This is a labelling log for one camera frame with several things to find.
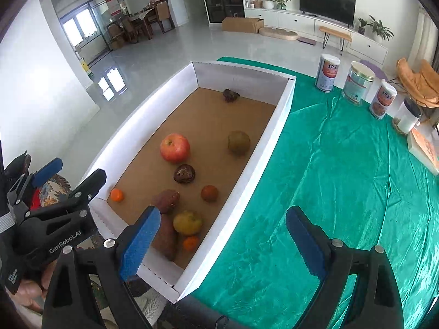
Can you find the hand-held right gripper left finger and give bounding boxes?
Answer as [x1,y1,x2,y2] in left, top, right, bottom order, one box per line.
[41,206,162,329]

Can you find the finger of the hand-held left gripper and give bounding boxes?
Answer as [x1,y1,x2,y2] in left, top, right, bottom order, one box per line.
[26,169,108,218]
[12,158,64,206]

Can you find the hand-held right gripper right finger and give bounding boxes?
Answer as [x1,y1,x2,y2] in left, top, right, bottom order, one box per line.
[285,206,405,329]

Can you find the sweet potato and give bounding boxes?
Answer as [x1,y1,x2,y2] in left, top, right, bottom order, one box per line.
[151,189,181,215]
[151,212,179,262]

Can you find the yellow pear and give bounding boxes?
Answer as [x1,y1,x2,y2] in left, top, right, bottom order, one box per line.
[172,211,204,236]

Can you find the small dark red tomato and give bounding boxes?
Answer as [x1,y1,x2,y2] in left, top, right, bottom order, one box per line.
[201,185,219,202]

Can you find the red apple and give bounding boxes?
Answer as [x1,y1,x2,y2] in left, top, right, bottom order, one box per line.
[160,133,191,163]

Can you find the brown pear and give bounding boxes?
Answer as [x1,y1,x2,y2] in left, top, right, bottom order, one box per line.
[228,131,251,155]

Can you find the white cardboard box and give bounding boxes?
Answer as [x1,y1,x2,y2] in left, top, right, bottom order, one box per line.
[77,61,296,304]

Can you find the person's left hand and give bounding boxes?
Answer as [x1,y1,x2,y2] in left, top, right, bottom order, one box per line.
[15,260,57,312]

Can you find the green tablecloth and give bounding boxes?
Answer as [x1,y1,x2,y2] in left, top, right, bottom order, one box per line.
[187,56,439,329]

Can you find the black padded bar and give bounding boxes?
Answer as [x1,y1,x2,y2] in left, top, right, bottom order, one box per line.
[159,298,229,329]

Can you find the orange cover book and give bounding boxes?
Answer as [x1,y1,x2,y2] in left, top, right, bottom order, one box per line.
[406,127,439,175]

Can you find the black lid plastic jar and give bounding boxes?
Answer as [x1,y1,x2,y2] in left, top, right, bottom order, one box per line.
[393,96,422,134]

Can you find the red label tin can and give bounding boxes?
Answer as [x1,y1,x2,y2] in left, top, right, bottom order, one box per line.
[369,79,398,120]
[316,54,339,93]

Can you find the clear glass jar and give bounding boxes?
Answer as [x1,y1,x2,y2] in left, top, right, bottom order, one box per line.
[342,61,375,107]

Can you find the wooden dining table set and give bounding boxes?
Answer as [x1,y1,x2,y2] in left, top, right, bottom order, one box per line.
[106,0,176,44]

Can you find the purple round mat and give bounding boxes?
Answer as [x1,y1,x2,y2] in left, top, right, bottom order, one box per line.
[359,60,389,81]

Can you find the orange lounge chair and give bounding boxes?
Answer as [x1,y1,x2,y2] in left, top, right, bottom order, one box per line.
[396,58,439,108]

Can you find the beige oval floor mat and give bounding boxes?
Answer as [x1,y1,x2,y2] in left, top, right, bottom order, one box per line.
[259,27,300,41]

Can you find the wooden bench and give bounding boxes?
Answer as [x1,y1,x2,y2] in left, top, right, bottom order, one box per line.
[319,25,353,55]

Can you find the brown cardboard box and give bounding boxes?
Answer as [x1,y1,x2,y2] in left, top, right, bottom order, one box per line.
[222,17,264,34]

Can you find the white television cabinet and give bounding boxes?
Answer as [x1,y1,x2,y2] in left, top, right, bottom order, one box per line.
[244,7,389,64]

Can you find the large green potted plant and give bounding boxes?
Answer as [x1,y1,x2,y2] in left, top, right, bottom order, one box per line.
[368,15,394,43]

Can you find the white standing air conditioner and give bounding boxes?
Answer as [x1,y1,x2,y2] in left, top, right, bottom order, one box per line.
[410,7,434,72]

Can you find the black television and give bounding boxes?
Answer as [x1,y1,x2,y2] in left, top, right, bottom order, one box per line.
[299,0,356,28]

